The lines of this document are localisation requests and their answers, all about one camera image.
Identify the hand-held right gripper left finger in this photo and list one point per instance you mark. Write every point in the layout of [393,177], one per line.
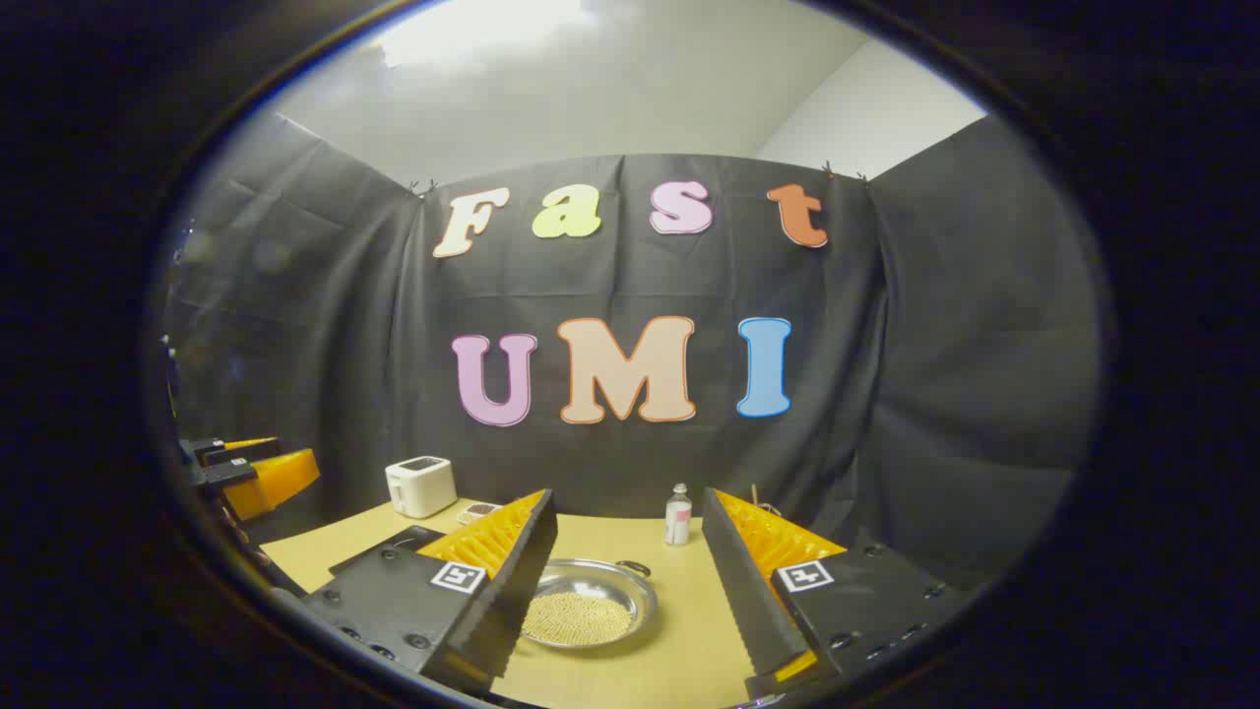
[512,601]

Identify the pile of soybeans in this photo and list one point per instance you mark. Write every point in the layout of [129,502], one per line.
[581,618]

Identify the black backdrop cloth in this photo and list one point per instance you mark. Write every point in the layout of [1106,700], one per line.
[886,345]

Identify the black induction cooktop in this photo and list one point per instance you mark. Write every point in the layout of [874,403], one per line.
[384,549]

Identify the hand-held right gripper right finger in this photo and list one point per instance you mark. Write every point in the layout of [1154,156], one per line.
[753,601]

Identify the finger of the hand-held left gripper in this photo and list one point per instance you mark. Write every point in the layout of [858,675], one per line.
[271,481]
[236,450]

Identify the white divided bean tray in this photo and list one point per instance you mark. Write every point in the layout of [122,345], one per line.
[479,511]

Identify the white toaster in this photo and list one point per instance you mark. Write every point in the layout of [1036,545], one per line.
[421,487]

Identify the clear plastic bottle white label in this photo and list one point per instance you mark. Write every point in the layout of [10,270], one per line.
[678,520]

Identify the black binder clip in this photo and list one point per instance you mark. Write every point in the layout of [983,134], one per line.
[830,168]
[423,185]

